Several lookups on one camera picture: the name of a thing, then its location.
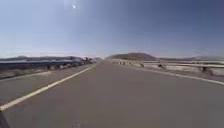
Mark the metal guardrail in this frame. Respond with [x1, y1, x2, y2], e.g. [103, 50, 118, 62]
[0, 58, 93, 72]
[110, 58, 224, 73]

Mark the grey asphalt road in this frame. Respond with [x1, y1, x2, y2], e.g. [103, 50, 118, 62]
[0, 60, 224, 128]

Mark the brown hill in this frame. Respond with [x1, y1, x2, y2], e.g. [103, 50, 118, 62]
[105, 52, 158, 62]

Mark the white painted edge line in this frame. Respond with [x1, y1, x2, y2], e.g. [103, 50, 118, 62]
[114, 62, 224, 87]

